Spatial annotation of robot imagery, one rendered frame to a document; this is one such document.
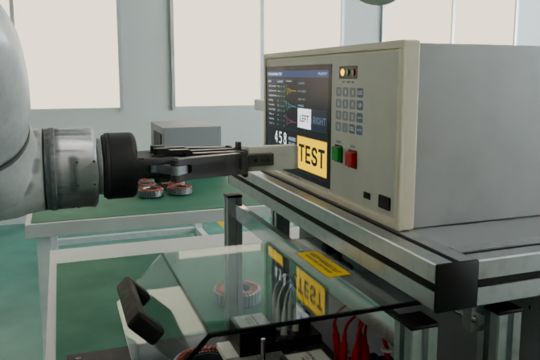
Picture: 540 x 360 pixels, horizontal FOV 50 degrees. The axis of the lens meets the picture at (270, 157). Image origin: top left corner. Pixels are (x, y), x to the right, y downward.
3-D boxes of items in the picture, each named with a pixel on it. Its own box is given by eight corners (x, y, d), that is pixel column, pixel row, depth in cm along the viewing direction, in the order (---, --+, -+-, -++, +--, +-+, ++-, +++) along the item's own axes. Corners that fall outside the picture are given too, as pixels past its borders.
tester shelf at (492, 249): (435, 313, 52) (437, 265, 51) (228, 183, 115) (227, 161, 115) (754, 260, 67) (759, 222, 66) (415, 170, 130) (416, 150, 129)
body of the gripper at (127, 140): (99, 191, 69) (175, 186, 72) (104, 206, 61) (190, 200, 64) (96, 129, 68) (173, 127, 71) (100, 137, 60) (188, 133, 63)
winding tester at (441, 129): (397, 231, 62) (403, 38, 59) (263, 170, 103) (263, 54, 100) (653, 204, 76) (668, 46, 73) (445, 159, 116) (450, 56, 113)
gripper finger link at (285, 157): (243, 146, 70) (244, 147, 70) (296, 144, 73) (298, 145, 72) (243, 170, 71) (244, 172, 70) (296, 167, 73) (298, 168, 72)
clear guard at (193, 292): (144, 411, 48) (141, 343, 47) (116, 304, 70) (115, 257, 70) (465, 348, 59) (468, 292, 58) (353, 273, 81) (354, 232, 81)
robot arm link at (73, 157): (47, 219, 59) (107, 214, 61) (42, 132, 58) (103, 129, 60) (49, 201, 68) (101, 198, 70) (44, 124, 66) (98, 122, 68)
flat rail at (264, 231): (409, 360, 55) (410, 330, 55) (230, 214, 113) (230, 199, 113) (419, 357, 56) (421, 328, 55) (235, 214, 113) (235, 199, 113)
